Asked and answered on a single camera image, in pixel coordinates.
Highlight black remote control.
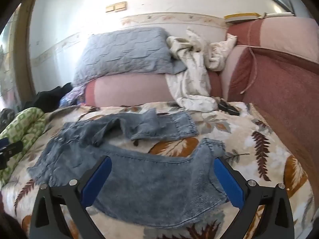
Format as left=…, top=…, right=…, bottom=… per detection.
left=216, top=99, right=241, bottom=116

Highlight pink bolster cushion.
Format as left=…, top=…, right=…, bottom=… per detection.
left=84, top=73, right=223, bottom=107

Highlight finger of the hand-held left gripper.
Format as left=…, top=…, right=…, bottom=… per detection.
left=0, top=139, right=24, bottom=160

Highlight yellow flat box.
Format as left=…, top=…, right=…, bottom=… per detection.
left=223, top=12, right=260, bottom=24

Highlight dark clothing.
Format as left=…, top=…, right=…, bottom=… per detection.
left=32, top=83, right=73, bottom=113

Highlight leaf print blanket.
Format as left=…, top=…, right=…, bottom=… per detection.
left=0, top=101, right=317, bottom=239

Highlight purple plastic bag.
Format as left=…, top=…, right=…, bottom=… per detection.
left=59, top=86, right=87, bottom=107

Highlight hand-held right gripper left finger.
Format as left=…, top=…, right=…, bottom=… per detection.
left=29, top=155, right=113, bottom=239

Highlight white flat object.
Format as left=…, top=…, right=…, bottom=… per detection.
left=259, top=12, right=295, bottom=19

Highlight blue-grey quilted pillow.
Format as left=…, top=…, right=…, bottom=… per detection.
left=72, top=26, right=188, bottom=85

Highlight blue denim pants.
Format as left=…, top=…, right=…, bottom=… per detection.
left=27, top=109, right=230, bottom=230

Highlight pink and red sofa backrest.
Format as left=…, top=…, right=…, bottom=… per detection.
left=220, top=17, right=319, bottom=182

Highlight white printed garment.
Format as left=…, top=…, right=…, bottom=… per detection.
left=165, top=27, right=238, bottom=112

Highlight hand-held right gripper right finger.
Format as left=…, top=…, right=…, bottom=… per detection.
left=213, top=156, right=297, bottom=239

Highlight green patterned blanket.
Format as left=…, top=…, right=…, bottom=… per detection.
left=0, top=107, right=47, bottom=188

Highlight beige wall switches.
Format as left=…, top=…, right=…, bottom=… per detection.
left=105, top=2, right=128, bottom=13

